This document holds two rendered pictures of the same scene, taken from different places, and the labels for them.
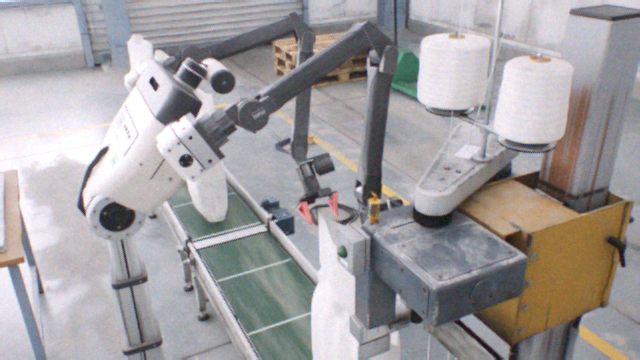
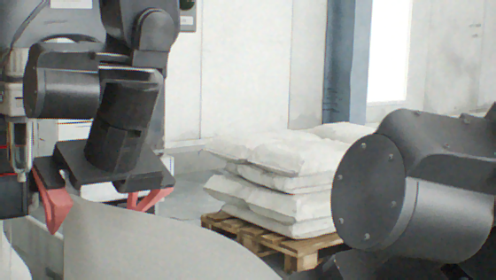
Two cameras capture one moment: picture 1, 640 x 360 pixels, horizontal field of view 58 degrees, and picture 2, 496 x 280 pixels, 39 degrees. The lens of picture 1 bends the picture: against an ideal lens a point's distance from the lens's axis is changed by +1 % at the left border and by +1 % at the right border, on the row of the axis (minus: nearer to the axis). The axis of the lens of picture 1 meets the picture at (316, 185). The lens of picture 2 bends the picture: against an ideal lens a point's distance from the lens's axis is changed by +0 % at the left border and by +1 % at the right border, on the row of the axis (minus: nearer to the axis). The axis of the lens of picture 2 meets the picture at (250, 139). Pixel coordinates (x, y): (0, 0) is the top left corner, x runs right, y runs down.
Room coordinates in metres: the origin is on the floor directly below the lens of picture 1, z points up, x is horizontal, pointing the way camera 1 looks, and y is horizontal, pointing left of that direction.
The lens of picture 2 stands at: (2.10, -0.18, 1.26)
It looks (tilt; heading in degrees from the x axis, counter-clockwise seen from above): 9 degrees down; 167
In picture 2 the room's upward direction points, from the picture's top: 2 degrees clockwise
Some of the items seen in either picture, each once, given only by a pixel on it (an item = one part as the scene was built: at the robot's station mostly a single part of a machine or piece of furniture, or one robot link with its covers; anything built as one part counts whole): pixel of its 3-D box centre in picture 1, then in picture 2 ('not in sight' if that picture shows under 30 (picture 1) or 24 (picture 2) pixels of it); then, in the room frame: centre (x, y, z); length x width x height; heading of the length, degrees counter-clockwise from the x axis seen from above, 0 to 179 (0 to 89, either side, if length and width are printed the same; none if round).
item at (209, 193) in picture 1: (201, 149); not in sight; (2.99, 0.65, 0.74); 0.47 x 0.22 x 0.72; 24
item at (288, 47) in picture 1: (328, 47); not in sight; (7.14, -0.19, 0.36); 1.20 x 0.82 x 0.14; 112
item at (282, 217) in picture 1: (273, 214); not in sight; (2.91, 0.25, 0.35); 0.30 x 0.15 x 0.15; 26
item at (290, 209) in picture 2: not in sight; (312, 198); (-1.47, 0.97, 0.32); 0.66 x 0.43 x 0.15; 118
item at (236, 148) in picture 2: not in sight; (265, 144); (-1.82, 0.78, 0.56); 0.66 x 0.43 x 0.15; 114
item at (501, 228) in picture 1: (474, 240); not in sight; (1.15, -0.37, 1.26); 0.22 x 0.05 x 0.16; 26
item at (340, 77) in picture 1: (329, 69); not in sight; (7.17, -0.20, 0.07); 1.20 x 0.82 x 0.14; 114
